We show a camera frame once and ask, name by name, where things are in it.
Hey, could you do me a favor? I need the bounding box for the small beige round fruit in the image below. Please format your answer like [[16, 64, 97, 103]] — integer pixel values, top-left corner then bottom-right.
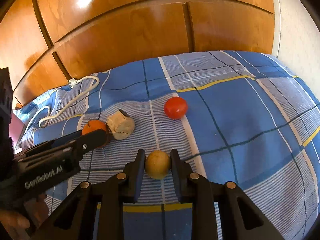
[[145, 150, 170, 180]]

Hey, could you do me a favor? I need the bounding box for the orange tangerine back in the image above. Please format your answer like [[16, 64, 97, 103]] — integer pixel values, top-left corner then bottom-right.
[[81, 120, 110, 148]]

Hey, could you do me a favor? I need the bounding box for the small dark cube piece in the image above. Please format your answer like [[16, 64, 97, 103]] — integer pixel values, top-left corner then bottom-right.
[[106, 109, 135, 140]]

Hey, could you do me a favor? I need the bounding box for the blue plaid bedsheet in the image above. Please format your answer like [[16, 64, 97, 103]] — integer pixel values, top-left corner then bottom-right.
[[16, 51, 319, 239]]

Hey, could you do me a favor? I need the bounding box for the white power cord with plug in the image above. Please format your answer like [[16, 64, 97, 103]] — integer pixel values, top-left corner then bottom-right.
[[24, 75, 101, 129]]

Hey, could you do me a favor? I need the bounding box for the person left hand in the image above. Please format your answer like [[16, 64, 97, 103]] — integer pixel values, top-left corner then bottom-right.
[[1, 193, 49, 239]]

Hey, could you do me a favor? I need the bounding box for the wooden wardrobe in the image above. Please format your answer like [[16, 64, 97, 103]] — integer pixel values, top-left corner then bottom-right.
[[1, 0, 275, 105]]

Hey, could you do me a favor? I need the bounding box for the red tomato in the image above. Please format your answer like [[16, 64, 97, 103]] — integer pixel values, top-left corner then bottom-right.
[[164, 96, 188, 120]]

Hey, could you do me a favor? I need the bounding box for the pink rimmed white tray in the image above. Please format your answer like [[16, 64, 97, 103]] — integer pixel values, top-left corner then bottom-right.
[[9, 113, 25, 149]]

